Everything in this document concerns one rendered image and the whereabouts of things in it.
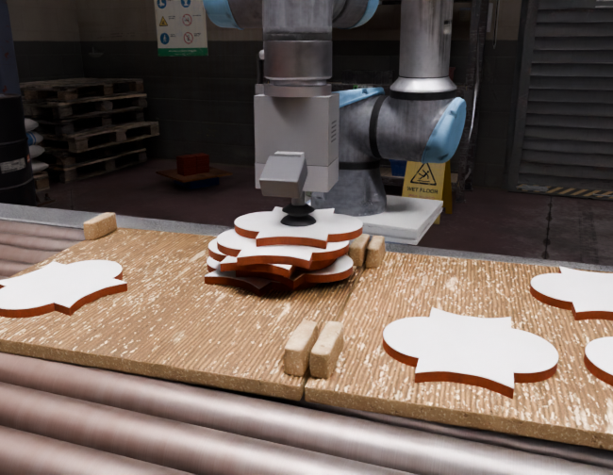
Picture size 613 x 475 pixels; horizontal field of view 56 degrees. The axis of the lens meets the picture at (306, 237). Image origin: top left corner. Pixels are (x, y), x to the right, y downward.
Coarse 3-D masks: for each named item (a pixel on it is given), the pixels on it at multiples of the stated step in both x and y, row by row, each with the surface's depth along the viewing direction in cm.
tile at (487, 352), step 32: (416, 320) 57; (448, 320) 57; (480, 320) 57; (416, 352) 51; (448, 352) 51; (480, 352) 51; (512, 352) 51; (544, 352) 51; (480, 384) 48; (512, 384) 46
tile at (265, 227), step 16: (240, 224) 68; (256, 224) 68; (272, 224) 68; (320, 224) 68; (336, 224) 68; (352, 224) 68; (256, 240) 64; (272, 240) 64; (288, 240) 65; (304, 240) 64; (320, 240) 63; (336, 240) 66
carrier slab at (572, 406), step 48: (384, 288) 67; (432, 288) 67; (480, 288) 67; (528, 288) 67; (576, 336) 56; (336, 384) 48; (384, 384) 48; (432, 384) 48; (528, 384) 48; (576, 384) 48; (528, 432) 44; (576, 432) 43
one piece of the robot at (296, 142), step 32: (256, 96) 63; (288, 96) 61; (320, 96) 62; (256, 128) 64; (288, 128) 63; (320, 128) 62; (256, 160) 65; (288, 160) 62; (320, 160) 63; (288, 192) 61
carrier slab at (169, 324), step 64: (64, 256) 77; (128, 256) 77; (192, 256) 77; (0, 320) 59; (64, 320) 59; (128, 320) 59; (192, 320) 59; (256, 320) 59; (320, 320) 59; (256, 384) 49
